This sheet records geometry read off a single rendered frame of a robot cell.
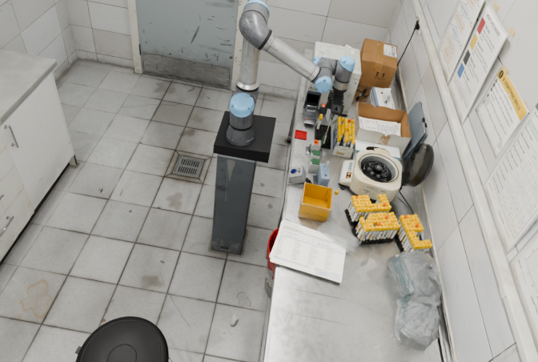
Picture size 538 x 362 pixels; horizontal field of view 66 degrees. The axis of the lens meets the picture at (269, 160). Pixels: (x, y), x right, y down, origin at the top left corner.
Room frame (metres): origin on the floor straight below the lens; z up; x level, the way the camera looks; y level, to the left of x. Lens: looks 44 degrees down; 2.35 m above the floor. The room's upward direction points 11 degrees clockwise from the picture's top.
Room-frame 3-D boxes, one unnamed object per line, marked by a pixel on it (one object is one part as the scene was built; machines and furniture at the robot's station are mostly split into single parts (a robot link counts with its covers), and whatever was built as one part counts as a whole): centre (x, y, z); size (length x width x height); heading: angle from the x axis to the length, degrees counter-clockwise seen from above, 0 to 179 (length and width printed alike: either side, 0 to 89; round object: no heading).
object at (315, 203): (1.25, -0.25, 0.93); 0.13 x 0.13 x 0.10; 88
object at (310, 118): (1.96, -0.19, 0.92); 0.21 x 0.07 x 0.05; 0
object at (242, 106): (1.59, 0.18, 1.11); 0.13 x 0.12 x 0.14; 1
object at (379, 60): (2.55, -0.59, 0.97); 0.31 x 0.23 x 0.18; 174
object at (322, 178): (1.42, -0.27, 0.92); 0.10 x 0.07 x 0.10; 7
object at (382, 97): (2.20, -0.63, 0.94); 0.22 x 0.12 x 0.13; 4
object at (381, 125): (1.86, -0.58, 0.95); 0.29 x 0.25 x 0.15; 90
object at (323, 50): (2.15, -0.28, 1.03); 0.31 x 0.27 x 0.30; 0
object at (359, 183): (1.49, -0.52, 0.94); 0.30 x 0.24 x 0.12; 81
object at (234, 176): (1.59, 0.17, 0.44); 0.20 x 0.20 x 0.87; 0
